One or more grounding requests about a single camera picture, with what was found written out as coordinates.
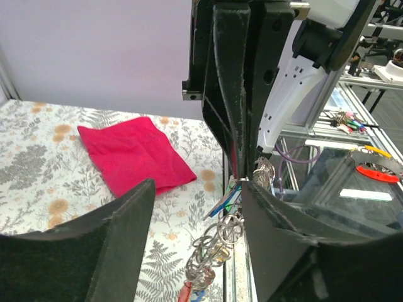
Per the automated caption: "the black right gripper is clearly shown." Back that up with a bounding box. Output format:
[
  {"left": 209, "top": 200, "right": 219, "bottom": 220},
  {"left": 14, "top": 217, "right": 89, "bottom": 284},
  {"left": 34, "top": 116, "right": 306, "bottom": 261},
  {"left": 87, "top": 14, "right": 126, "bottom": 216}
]
[{"left": 182, "top": 1, "right": 310, "bottom": 179}]

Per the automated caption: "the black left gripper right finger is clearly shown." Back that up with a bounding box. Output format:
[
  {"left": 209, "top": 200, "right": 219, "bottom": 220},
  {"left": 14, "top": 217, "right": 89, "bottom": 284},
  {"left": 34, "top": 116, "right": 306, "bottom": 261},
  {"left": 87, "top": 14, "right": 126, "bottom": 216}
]
[{"left": 242, "top": 181, "right": 402, "bottom": 301}]

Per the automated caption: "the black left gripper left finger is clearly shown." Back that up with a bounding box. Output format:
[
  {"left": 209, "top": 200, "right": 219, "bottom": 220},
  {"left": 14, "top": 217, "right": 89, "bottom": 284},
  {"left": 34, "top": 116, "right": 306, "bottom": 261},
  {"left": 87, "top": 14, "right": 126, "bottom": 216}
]
[{"left": 1, "top": 179, "right": 156, "bottom": 301}]

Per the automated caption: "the large keyring with many rings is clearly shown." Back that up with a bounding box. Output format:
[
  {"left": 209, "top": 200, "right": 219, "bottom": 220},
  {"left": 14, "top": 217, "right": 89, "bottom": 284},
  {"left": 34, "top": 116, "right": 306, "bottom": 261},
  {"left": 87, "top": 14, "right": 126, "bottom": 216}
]
[{"left": 178, "top": 157, "right": 275, "bottom": 301}]

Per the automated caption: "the blue key tag with key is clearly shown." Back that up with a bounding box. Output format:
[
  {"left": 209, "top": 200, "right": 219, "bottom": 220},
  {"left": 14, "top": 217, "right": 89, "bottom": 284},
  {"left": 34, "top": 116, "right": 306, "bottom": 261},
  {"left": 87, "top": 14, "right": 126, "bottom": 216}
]
[{"left": 203, "top": 185, "right": 241, "bottom": 220}]

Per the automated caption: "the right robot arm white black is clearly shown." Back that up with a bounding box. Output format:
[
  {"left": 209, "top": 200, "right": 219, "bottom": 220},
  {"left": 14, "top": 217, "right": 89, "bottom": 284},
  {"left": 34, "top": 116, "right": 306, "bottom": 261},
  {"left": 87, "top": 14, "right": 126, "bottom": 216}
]
[{"left": 182, "top": 1, "right": 375, "bottom": 179}]

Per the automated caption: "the spare keyring disc with tags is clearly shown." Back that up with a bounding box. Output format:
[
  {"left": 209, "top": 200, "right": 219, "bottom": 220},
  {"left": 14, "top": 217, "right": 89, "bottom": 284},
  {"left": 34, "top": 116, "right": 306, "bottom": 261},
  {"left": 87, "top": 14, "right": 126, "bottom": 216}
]
[{"left": 349, "top": 145, "right": 402, "bottom": 184}]

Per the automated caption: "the red folded cloth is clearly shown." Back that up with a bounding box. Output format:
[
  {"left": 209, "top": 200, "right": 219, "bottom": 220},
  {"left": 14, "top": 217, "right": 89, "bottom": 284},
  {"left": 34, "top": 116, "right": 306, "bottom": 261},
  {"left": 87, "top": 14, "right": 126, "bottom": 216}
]
[{"left": 77, "top": 117, "right": 197, "bottom": 197}]

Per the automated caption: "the bunch of coloured key tags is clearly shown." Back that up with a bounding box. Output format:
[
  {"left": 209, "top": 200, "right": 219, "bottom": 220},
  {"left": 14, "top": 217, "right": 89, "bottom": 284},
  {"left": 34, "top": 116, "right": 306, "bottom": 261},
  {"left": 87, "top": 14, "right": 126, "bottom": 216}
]
[{"left": 322, "top": 110, "right": 379, "bottom": 135}]

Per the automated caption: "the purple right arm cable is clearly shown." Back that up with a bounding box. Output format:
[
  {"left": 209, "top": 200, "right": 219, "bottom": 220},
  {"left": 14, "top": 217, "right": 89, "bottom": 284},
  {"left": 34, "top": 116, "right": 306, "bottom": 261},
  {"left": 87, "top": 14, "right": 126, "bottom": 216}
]
[{"left": 274, "top": 140, "right": 322, "bottom": 202}]

